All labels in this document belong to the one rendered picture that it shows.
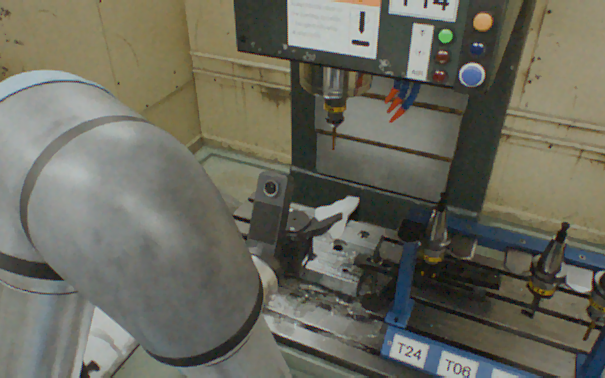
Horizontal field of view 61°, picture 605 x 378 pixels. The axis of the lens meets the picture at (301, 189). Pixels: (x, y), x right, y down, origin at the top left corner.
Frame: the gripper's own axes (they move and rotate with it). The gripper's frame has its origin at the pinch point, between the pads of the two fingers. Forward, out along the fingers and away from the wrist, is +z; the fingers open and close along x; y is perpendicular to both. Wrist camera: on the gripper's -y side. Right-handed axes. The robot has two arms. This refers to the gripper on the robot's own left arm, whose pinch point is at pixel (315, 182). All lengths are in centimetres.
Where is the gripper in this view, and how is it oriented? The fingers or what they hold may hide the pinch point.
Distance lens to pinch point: 81.8
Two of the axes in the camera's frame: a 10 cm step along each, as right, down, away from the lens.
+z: 4.2, -5.3, 7.4
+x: 9.1, 2.4, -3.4
